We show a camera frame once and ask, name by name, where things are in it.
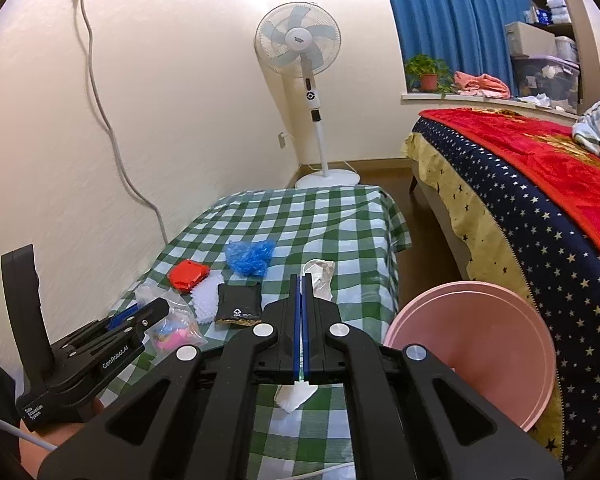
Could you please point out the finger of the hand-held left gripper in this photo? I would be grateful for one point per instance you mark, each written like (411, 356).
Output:
(145, 317)
(122, 317)

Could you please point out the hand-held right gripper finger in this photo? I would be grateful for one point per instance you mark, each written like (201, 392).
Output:
(298, 340)
(306, 340)

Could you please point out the clear plastic bag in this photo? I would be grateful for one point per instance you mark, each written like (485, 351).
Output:
(180, 320)

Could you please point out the white tissue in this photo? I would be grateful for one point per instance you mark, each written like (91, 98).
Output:
(322, 275)

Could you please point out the pink plastic bin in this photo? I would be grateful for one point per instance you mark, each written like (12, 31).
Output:
(480, 340)

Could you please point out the person's left hand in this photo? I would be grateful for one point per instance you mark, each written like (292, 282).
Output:
(72, 430)

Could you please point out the red packet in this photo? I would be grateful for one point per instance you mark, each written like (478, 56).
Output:
(187, 275)

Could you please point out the white foam net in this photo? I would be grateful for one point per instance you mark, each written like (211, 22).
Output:
(207, 302)

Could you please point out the black gold-edged packet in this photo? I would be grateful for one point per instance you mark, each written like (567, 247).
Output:
(237, 302)

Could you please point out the blue plastic bag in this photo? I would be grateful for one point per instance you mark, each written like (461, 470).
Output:
(247, 257)

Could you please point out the green checked tablecloth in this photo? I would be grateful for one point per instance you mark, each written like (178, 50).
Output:
(320, 220)

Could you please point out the potted green plant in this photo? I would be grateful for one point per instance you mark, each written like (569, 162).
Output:
(428, 81)

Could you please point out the white standing fan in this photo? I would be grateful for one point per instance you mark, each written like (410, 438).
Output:
(300, 35)

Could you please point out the pink folded cloth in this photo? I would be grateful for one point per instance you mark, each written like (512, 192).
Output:
(480, 85)

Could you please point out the blue curtain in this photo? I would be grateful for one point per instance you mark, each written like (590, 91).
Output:
(455, 20)

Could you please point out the clear storage box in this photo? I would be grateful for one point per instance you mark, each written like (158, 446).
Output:
(545, 77)

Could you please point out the striped blue white cloth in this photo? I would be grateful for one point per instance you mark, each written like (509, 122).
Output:
(597, 130)

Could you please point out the grey white box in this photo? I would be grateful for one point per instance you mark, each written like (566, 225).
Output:
(530, 40)

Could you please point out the stack of white packs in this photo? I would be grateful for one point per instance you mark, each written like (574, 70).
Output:
(552, 11)

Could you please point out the white wall plug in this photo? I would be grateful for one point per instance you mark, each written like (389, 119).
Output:
(284, 140)

